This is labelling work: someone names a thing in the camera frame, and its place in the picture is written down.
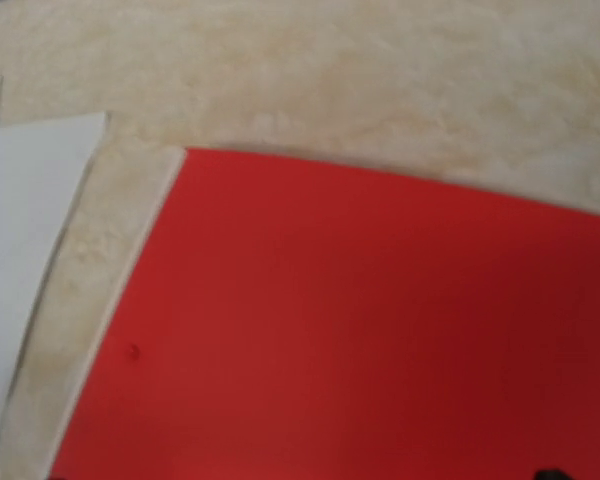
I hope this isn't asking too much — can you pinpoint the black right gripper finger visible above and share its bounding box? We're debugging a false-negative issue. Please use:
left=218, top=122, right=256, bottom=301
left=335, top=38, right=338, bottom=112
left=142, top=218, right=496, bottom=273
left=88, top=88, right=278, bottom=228
left=534, top=468, right=566, bottom=480

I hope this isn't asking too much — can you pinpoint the red file folder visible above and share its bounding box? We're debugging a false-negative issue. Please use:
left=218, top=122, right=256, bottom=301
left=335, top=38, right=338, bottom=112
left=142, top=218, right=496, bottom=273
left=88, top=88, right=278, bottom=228
left=51, top=149, right=600, bottom=479

